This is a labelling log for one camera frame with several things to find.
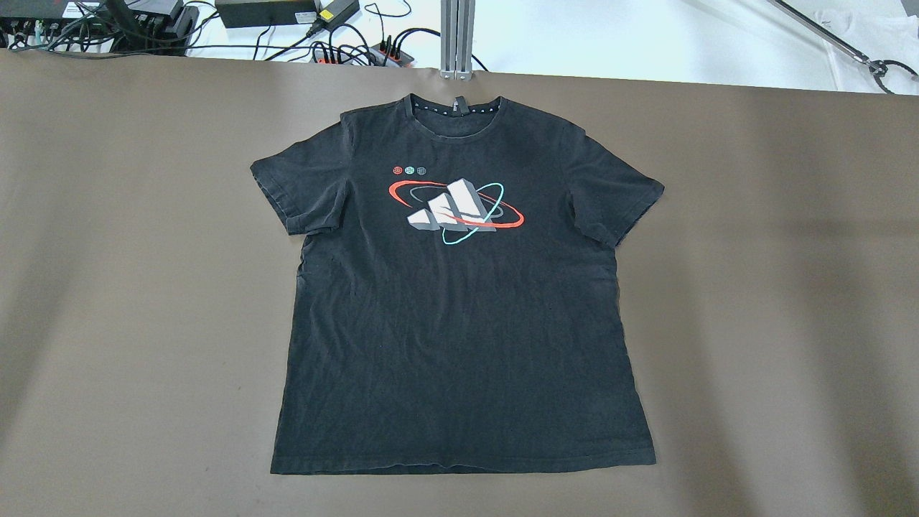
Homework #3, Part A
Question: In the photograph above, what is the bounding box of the black printed t-shirt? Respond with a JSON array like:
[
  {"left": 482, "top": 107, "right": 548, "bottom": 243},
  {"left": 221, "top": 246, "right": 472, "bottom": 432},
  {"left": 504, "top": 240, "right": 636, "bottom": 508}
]
[{"left": 251, "top": 94, "right": 664, "bottom": 475}]

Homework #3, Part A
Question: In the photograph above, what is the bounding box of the red grey power strip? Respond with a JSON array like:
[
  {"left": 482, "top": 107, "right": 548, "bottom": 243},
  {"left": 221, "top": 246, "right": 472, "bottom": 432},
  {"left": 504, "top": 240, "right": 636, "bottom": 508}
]
[{"left": 306, "top": 42, "right": 416, "bottom": 67}]

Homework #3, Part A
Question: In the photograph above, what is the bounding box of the black power adapter brick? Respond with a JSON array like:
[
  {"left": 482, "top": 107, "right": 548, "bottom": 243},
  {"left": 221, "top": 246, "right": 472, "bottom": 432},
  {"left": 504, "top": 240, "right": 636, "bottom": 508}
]
[{"left": 214, "top": 1, "right": 319, "bottom": 29}]

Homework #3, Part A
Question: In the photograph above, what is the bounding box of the metal reacher grabber stick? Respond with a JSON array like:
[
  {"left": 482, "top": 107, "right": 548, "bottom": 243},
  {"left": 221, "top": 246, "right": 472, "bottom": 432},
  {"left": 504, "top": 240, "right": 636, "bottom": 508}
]
[{"left": 768, "top": 1, "right": 918, "bottom": 95}]

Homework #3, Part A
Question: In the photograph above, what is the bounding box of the white cloth on side table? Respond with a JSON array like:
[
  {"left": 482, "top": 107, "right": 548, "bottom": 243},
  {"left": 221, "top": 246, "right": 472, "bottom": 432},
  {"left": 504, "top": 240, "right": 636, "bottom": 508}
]
[{"left": 813, "top": 9, "right": 918, "bottom": 93}]

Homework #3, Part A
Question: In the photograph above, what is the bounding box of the aluminium frame post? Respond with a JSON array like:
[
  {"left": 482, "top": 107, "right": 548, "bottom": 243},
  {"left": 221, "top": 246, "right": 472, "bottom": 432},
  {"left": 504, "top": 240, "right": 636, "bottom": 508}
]
[{"left": 439, "top": 0, "right": 475, "bottom": 81}]

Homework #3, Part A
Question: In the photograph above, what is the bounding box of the black network switch box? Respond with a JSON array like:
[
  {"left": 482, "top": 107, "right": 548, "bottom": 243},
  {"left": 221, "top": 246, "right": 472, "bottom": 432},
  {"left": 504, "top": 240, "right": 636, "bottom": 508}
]
[{"left": 1, "top": 1, "right": 203, "bottom": 55}]

